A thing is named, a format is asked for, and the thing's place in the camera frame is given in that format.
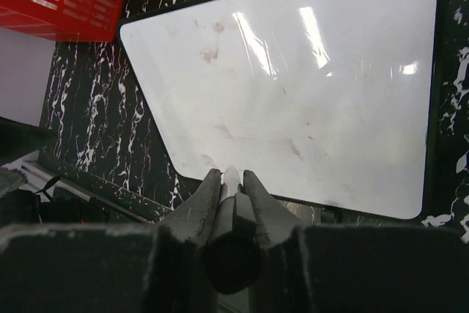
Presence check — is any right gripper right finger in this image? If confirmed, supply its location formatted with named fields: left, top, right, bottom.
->
left=243, top=170, right=304, bottom=247

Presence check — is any white rectangular whiteboard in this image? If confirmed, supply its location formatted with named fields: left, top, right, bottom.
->
left=119, top=0, right=437, bottom=220

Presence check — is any white marker pen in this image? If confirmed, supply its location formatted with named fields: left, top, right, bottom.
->
left=203, top=166, right=261, bottom=295

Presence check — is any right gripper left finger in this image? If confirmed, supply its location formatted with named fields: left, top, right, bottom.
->
left=159, top=169, right=221, bottom=251

